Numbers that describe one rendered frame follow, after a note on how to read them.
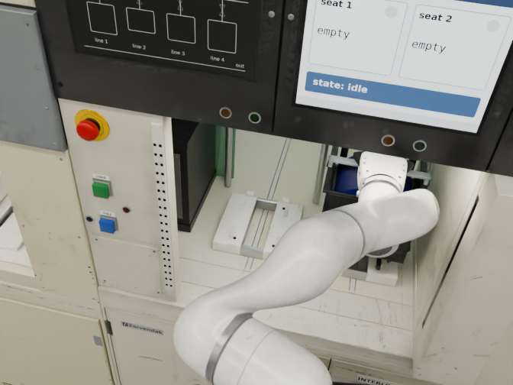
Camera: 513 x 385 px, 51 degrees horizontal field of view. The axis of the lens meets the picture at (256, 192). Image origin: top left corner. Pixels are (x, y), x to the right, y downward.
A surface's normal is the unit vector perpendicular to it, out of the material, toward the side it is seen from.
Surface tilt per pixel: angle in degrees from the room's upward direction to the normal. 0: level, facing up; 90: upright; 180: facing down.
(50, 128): 90
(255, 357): 21
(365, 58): 90
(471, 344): 90
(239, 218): 0
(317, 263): 49
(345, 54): 90
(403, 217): 43
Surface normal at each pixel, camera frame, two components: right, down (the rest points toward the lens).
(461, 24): -0.22, 0.62
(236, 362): -0.31, -0.24
